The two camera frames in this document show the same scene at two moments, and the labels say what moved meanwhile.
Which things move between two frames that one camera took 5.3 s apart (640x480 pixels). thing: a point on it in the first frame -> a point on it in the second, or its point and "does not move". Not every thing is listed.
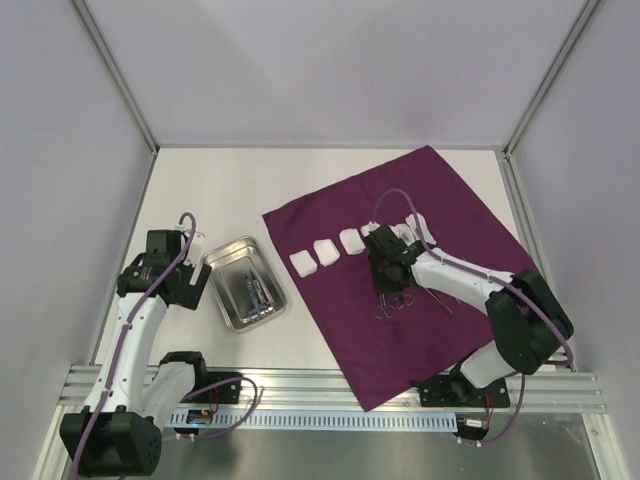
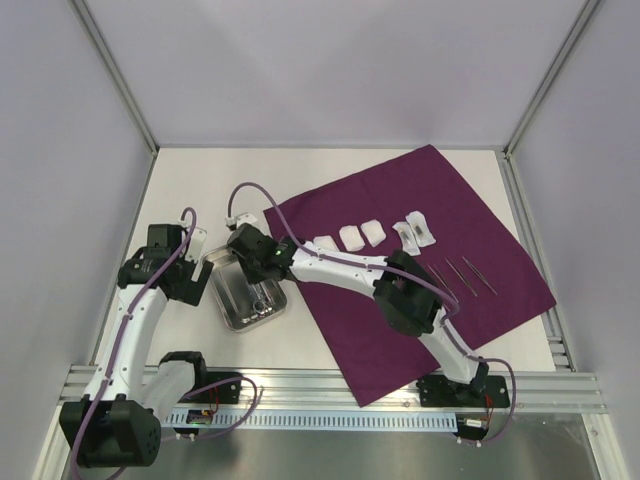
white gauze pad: [412, 223] does not move
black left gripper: [188, 294] does not move
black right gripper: [388, 279] -> [255, 273]
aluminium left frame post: [115, 73] does not move
